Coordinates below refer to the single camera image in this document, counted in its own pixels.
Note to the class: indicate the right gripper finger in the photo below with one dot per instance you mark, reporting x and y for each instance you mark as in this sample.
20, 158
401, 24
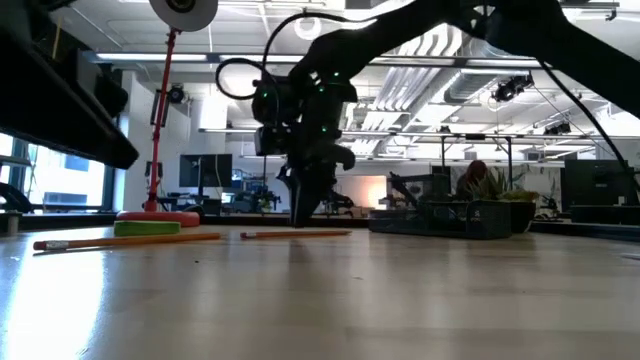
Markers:
285, 176
310, 190

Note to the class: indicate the orange pencil pink eraser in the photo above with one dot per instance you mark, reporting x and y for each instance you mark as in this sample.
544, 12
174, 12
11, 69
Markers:
300, 233
125, 241

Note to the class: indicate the green sticky note pad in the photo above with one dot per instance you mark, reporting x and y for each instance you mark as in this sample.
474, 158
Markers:
147, 228

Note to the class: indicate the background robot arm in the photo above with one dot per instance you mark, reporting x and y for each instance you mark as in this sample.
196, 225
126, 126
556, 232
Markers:
345, 202

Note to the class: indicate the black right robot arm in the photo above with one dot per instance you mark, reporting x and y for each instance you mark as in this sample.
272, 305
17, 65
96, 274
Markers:
575, 55

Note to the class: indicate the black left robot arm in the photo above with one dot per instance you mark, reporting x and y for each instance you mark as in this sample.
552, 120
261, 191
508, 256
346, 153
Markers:
60, 110

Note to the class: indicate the black mesh desk organizer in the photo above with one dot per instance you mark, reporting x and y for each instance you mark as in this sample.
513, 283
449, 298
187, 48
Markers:
450, 220

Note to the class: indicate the black computer monitor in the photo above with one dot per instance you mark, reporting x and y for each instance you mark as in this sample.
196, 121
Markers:
205, 170

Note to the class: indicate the red desk lamp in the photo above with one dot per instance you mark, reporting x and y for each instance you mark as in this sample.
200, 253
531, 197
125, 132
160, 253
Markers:
160, 218

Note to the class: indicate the person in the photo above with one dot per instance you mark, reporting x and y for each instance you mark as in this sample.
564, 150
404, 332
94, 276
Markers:
475, 170

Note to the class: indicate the small potted succulent plant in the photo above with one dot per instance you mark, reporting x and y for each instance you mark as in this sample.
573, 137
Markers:
522, 215

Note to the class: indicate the dark monitor bank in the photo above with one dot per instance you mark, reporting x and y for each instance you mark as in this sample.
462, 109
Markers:
595, 185

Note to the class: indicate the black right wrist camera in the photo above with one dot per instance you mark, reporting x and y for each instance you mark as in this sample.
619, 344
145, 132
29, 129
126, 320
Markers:
270, 141

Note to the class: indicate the black aluminium table frame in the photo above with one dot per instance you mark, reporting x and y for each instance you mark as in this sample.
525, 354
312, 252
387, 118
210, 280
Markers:
240, 220

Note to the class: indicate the black hanging camera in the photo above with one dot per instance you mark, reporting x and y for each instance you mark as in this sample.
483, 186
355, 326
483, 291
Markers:
176, 94

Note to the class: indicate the black ceiling camera cluster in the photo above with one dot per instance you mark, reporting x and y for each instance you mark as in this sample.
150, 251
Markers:
505, 92

